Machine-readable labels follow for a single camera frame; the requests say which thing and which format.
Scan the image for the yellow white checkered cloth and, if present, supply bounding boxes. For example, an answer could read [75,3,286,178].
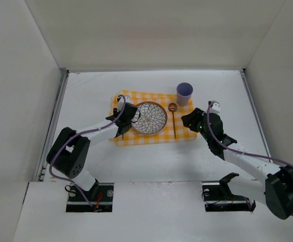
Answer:
[112,90,197,147]

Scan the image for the lilac plastic cup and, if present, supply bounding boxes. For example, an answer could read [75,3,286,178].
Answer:
[176,82,193,106]

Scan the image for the floral patterned ceramic plate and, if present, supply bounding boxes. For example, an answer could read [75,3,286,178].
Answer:
[132,101,168,135]

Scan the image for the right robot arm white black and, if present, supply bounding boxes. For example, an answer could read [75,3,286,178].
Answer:
[181,101,293,220]

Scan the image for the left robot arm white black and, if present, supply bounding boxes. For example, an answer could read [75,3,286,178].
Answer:
[46,95,137,203]

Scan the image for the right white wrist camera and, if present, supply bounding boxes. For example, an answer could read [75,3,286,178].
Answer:
[209,101,221,114]

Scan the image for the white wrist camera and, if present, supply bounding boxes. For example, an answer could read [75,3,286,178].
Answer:
[209,101,221,114]
[117,95,131,111]

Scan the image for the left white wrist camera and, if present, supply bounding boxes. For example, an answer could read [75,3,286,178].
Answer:
[117,95,131,111]

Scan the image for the right aluminium side rail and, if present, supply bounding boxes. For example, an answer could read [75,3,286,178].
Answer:
[239,69,271,157]

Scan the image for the aluminium side rail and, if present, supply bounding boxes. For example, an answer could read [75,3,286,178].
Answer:
[239,69,271,157]
[32,68,69,182]

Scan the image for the left aluminium side rail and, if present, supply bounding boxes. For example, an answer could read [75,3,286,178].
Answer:
[32,68,69,182]

